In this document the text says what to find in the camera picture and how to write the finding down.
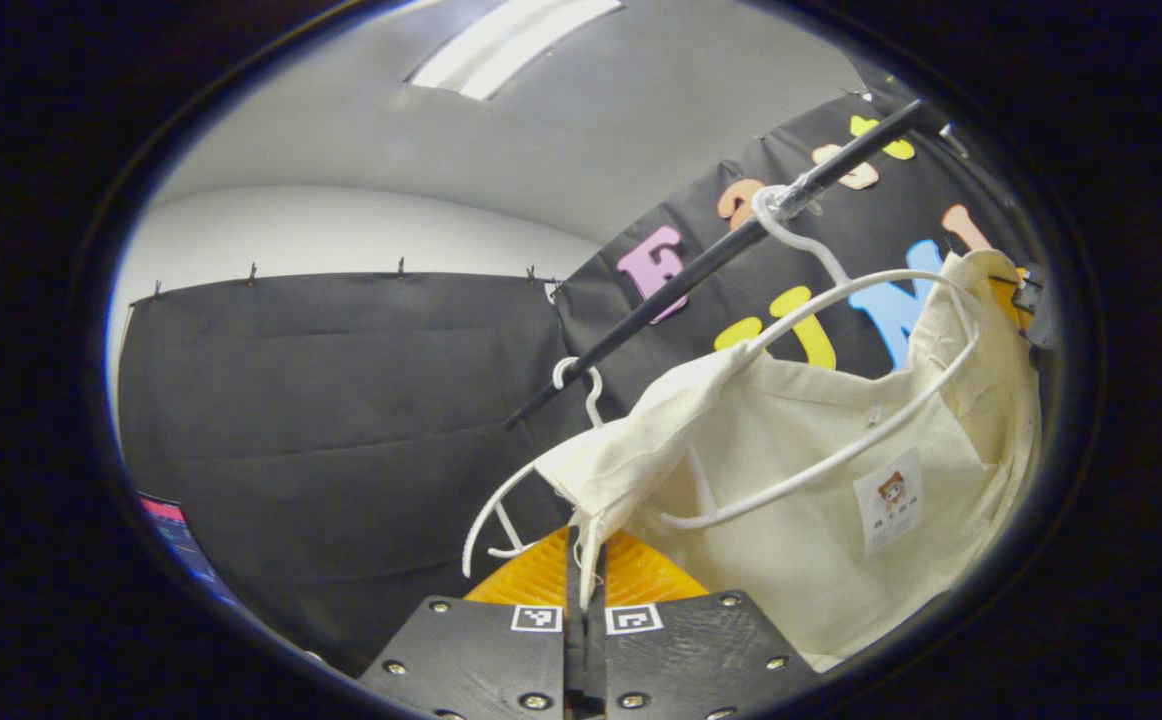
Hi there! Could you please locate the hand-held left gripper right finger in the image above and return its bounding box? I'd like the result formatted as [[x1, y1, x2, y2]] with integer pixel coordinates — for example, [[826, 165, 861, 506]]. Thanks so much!
[[587, 530, 824, 720]]

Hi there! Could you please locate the black backdrop cloth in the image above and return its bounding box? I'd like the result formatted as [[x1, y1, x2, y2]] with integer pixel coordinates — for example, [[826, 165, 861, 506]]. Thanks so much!
[[116, 88, 1054, 681]]

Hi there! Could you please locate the computer screen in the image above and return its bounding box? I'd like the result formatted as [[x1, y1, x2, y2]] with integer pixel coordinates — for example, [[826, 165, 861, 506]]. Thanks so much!
[[137, 492, 242, 607]]

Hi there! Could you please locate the cream shirt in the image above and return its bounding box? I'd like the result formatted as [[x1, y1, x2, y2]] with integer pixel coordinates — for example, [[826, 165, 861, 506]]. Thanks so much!
[[533, 250, 1044, 673]]

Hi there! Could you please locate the large ceiling light panel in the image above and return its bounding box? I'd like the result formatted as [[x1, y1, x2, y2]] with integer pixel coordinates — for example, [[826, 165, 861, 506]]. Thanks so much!
[[407, 0, 626, 102]]

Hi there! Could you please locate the black clothes rack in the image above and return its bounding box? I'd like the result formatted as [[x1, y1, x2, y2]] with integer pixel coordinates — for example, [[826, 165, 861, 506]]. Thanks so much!
[[503, 97, 930, 432]]

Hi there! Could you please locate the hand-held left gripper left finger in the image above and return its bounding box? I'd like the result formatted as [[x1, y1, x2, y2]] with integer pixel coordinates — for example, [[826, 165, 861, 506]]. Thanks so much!
[[356, 527, 588, 720]]

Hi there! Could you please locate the white plastic hanger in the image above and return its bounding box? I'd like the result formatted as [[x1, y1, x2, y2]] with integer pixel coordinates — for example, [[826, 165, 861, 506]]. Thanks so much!
[[460, 356, 606, 580], [657, 184, 984, 532]]

